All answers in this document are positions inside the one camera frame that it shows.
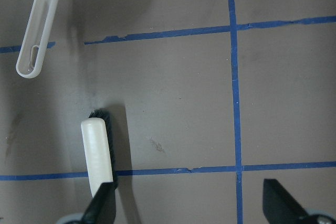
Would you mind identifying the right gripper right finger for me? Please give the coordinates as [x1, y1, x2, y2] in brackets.
[262, 179, 335, 224]

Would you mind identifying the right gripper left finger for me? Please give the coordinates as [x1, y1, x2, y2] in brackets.
[80, 182, 117, 224]

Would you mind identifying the beige hand brush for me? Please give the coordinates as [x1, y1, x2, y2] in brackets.
[81, 109, 118, 196]

